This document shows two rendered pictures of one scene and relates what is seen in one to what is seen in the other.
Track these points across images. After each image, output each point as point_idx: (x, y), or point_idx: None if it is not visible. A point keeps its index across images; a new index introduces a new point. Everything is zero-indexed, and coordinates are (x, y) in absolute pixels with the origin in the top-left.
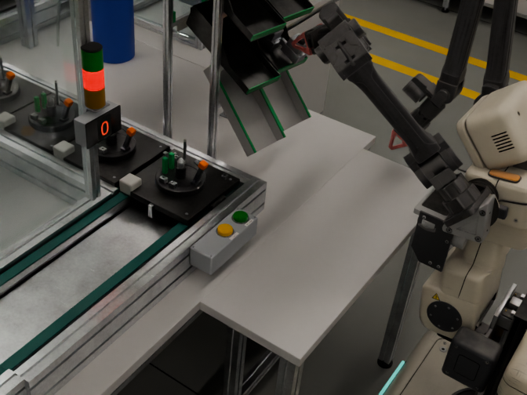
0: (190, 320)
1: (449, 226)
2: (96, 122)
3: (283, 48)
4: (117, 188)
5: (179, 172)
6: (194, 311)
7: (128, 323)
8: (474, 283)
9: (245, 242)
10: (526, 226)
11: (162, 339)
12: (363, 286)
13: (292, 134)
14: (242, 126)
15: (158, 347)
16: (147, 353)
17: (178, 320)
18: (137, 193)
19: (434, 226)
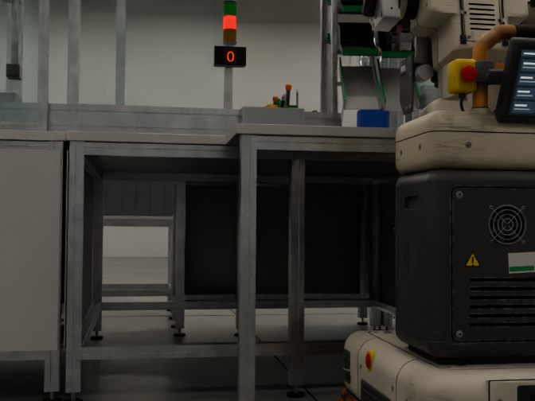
0: (217, 153)
1: (363, 11)
2: (223, 48)
3: (396, 44)
4: None
5: (281, 103)
6: (217, 140)
7: (169, 130)
8: (430, 107)
9: (288, 123)
10: (435, 7)
11: (180, 137)
12: (343, 126)
13: None
14: (343, 86)
15: (174, 141)
16: (163, 136)
17: (199, 134)
18: None
19: (405, 68)
